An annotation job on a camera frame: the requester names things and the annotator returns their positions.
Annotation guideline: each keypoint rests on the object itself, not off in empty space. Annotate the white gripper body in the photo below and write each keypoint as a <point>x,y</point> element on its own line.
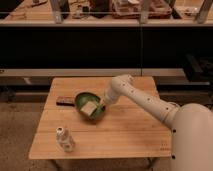
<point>103,104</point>

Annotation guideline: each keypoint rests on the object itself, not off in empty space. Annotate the green ceramic bowl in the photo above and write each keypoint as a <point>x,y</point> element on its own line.
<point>82,98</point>

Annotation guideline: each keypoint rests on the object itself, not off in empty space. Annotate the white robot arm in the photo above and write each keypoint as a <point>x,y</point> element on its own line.
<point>191,125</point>

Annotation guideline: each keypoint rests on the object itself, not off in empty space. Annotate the pale sponge in bowl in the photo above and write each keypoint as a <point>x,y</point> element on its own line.
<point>88,108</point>

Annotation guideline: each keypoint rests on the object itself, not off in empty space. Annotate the wooden folding table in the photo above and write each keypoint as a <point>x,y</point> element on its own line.
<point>125,131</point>

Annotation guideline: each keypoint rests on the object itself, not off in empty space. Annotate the brown rectangular snack bar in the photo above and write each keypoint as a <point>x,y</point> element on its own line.
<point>65,101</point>

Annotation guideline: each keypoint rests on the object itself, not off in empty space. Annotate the long grey shelf bench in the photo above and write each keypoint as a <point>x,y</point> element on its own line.
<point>40,77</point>

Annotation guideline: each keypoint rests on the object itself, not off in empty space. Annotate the black box at right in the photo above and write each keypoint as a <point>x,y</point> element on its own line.
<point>198,68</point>

